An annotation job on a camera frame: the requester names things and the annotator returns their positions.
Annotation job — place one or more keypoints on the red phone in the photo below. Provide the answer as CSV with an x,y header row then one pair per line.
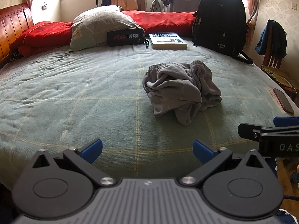
x,y
283,100

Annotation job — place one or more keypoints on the black backpack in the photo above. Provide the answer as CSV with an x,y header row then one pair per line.
x,y
219,21

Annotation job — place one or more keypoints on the yellow chair cushion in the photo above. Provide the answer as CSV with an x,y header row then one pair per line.
x,y
278,75

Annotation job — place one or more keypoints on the blue cloth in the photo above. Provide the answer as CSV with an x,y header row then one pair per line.
x,y
261,43

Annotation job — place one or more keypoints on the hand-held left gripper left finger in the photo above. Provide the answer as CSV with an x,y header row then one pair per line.
x,y
93,150

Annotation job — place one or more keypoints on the grey green pillow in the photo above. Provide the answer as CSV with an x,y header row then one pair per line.
x,y
98,25

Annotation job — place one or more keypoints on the grey pants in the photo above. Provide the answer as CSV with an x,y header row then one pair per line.
x,y
177,91

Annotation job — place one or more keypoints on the wooden chair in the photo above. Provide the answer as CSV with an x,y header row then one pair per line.
x,y
272,61

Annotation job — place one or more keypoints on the cardboard box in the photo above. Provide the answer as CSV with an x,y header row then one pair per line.
x,y
134,3

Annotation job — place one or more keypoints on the wooden headboard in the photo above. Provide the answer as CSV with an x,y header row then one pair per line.
x,y
11,25

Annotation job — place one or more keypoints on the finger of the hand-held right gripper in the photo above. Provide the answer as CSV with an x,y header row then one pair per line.
x,y
250,131
286,121

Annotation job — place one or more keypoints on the red quilt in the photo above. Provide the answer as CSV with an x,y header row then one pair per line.
x,y
46,33

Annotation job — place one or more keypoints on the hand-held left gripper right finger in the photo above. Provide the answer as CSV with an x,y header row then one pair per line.
x,y
203,151

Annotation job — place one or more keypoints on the black pencil case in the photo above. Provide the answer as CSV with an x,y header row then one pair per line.
x,y
126,37

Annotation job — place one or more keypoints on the blue white book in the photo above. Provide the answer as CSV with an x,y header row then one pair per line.
x,y
167,40

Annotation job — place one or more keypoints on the metal wall hook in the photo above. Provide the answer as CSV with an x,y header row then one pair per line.
x,y
44,5

